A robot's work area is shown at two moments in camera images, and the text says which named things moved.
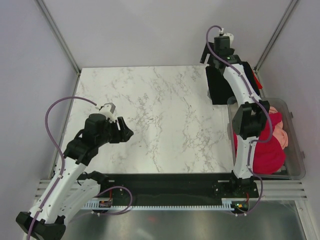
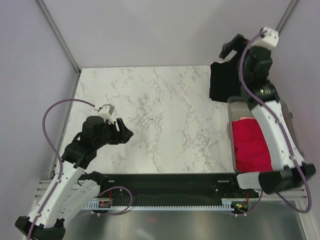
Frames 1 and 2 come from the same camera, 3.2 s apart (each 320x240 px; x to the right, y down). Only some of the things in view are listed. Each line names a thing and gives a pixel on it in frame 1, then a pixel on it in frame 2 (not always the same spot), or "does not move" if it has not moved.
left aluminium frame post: [53, 25] does not move
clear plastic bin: [295, 166] does not move
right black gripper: [207, 51] to [235, 45]
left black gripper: [125, 132] does not move
